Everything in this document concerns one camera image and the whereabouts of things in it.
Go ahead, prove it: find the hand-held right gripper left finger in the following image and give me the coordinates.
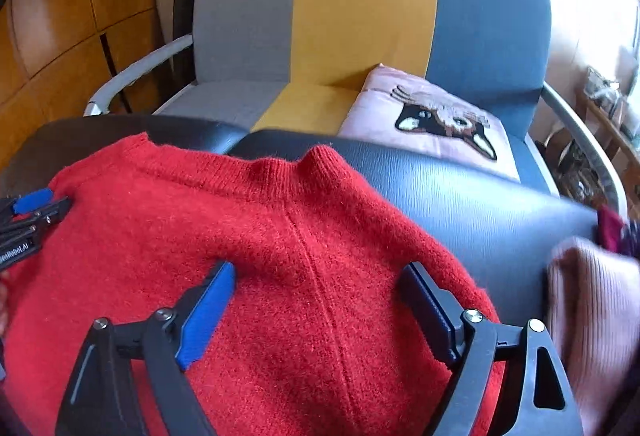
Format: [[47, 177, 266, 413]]
[[55, 260, 237, 436]]

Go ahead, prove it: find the pink ribbed knit garment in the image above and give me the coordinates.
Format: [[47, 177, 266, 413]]
[[546, 236, 640, 436]]

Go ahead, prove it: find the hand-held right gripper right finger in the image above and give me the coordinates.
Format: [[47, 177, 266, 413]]
[[397, 262, 583, 436]]

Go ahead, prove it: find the red knit sweater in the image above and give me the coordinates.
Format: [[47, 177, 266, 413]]
[[0, 132, 506, 436]]

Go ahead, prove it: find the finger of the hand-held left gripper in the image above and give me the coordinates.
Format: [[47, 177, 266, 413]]
[[20, 197, 74, 236], [0, 189, 54, 217]]

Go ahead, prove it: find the cluttered wooden shelf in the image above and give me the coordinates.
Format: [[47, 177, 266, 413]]
[[542, 61, 640, 207]]

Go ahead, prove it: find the dark maroon cloth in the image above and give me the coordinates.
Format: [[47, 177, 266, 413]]
[[596, 203, 640, 259]]

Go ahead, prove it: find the white patterned cloth bundle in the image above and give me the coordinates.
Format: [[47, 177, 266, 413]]
[[337, 63, 521, 182]]

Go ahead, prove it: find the black leather ottoman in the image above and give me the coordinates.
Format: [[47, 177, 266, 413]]
[[0, 113, 603, 332]]

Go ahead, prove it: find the wooden wardrobe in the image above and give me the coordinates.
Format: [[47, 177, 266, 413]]
[[0, 0, 168, 167]]

